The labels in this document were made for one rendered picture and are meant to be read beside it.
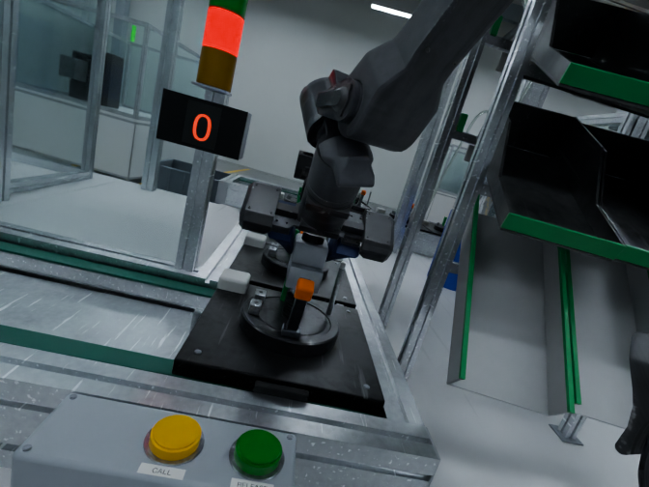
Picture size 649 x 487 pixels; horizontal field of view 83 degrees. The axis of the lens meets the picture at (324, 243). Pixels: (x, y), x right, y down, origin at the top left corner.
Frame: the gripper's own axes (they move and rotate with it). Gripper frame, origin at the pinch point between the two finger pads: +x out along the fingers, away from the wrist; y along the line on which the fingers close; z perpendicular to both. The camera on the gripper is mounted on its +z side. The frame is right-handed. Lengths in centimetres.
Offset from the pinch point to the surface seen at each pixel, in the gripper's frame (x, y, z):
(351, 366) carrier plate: 5.1, -8.4, -13.7
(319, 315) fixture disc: 9.0, -3.9, -6.1
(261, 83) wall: 616, 163, 900
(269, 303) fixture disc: 9.1, 3.4, -6.0
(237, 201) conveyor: 93, 27, 75
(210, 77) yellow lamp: -7.3, 18.9, 18.0
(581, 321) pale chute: 0.6, -41.1, -1.9
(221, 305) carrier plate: 10.6, 10.1, -7.2
